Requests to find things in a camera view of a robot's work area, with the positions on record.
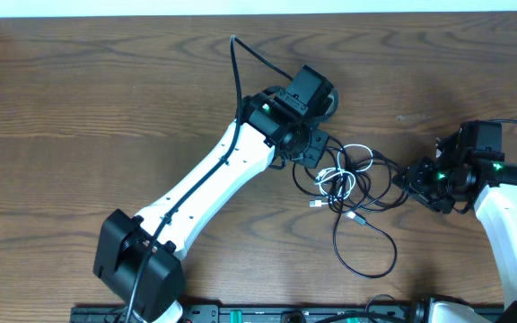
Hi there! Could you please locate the white cable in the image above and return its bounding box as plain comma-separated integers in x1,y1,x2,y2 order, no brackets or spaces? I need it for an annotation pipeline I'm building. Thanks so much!
308,144,374,209

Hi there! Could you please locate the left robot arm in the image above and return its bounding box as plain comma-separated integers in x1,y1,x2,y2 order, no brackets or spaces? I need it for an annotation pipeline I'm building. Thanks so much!
93,65,338,322

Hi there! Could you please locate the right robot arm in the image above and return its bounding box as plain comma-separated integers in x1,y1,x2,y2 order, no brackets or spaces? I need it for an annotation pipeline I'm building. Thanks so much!
393,119,517,322

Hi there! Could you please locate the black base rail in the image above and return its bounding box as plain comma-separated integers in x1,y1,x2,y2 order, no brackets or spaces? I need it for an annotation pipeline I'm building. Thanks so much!
68,305,407,323

